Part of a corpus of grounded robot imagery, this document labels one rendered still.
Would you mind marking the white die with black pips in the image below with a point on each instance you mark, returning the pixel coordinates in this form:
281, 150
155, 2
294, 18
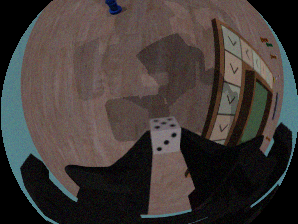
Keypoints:
165, 134

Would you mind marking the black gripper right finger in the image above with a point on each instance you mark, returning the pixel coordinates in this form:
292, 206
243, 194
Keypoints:
211, 163

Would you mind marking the blue game pawn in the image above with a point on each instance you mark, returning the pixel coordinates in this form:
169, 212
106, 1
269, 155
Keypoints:
114, 8

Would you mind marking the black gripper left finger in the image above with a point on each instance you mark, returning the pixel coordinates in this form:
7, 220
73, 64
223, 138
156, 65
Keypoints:
128, 177

